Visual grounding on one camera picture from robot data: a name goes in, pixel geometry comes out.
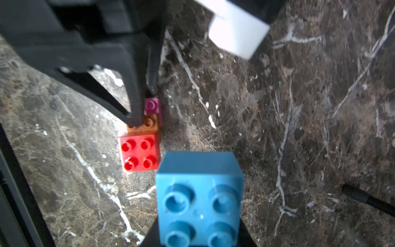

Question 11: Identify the black music stand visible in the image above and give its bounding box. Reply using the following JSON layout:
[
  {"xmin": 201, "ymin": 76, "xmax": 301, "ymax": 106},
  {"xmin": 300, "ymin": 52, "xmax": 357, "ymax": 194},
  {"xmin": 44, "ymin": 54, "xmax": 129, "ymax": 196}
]
[{"xmin": 342, "ymin": 184, "xmax": 395, "ymax": 217}]

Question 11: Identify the orange lego brick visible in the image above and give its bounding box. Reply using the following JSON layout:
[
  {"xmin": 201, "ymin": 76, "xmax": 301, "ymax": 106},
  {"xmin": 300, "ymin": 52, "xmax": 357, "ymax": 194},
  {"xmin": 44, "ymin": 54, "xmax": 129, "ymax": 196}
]
[{"xmin": 127, "ymin": 114, "xmax": 160, "ymax": 134}]

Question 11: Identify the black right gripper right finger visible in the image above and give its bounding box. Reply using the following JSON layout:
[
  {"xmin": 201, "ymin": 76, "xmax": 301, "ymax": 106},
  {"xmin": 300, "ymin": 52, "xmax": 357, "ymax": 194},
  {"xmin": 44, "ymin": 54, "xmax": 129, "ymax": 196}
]
[{"xmin": 238, "ymin": 219, "xmax": 257, "ymax": 247}]

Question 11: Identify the red lego brick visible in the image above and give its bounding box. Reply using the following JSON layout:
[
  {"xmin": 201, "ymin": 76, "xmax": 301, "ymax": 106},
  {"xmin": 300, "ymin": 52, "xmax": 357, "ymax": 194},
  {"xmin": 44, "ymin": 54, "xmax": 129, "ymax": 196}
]
[{"xmin": 118, "ymin": 132, "xmax": 161, "ymax": 173}]

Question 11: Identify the pink lego brick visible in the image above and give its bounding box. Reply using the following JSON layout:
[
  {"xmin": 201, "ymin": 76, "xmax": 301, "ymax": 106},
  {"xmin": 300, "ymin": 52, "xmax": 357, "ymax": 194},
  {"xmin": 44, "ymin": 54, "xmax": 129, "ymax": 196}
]
[{"xmin": 144, "ymin": 97, "xmax": 161, "ymax": 115}]

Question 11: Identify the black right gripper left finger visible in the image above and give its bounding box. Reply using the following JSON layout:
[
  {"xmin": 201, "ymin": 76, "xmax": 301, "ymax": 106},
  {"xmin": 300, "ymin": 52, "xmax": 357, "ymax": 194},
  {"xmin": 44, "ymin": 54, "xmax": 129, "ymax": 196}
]
[{"xmin": 139, "ymin": 217, "xmax": 160, "ymax": 247}]

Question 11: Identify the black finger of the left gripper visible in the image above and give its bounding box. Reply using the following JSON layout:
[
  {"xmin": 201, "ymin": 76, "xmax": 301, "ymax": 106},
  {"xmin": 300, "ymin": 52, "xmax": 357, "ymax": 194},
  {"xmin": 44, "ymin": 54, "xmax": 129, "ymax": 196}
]
[{"xmin": 119, "ymin": 33, "xmax": 160, "ymax": 127}]

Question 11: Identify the blue lego brick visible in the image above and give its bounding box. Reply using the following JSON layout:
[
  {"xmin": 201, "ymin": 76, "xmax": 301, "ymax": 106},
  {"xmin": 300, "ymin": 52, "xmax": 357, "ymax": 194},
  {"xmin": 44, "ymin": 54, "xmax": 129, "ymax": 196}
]
[{"xmin": 155, "ymin": 151, "xmax": 244, "ymax": 247}]

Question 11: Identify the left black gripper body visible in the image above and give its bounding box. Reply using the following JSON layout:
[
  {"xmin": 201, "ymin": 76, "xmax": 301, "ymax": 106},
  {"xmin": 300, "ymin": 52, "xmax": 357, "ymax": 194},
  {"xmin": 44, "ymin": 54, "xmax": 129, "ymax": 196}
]
[{"xmin": 1, "ymin": 1, "xmax": 167, "ymax": 74}]

